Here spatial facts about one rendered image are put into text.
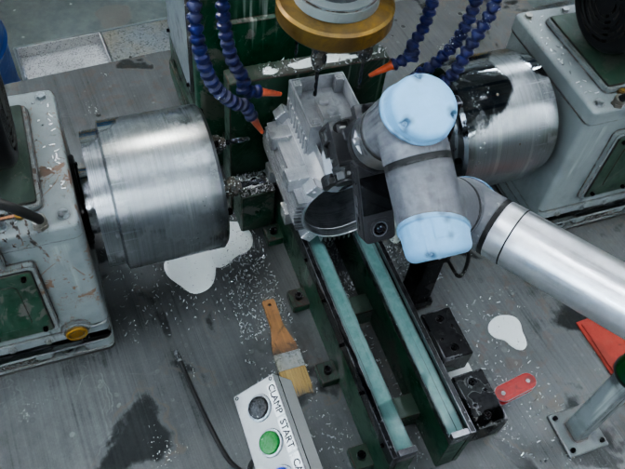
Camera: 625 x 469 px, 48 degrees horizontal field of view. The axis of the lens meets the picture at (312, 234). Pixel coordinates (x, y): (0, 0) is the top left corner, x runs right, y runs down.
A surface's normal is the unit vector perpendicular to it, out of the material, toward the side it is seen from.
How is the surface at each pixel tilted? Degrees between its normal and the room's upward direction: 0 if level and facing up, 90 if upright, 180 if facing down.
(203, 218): 69
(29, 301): 90
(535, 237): 25
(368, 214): 59
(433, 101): 30
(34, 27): 0
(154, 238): 80
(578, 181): 89
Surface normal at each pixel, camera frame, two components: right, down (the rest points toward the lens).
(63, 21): 0.08, -0.59
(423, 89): 0.24, -0.11
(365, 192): 0.30, 0.36
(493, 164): 0.34, 0.66
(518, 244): -0.43, -0.04
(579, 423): -0.94, 0.22
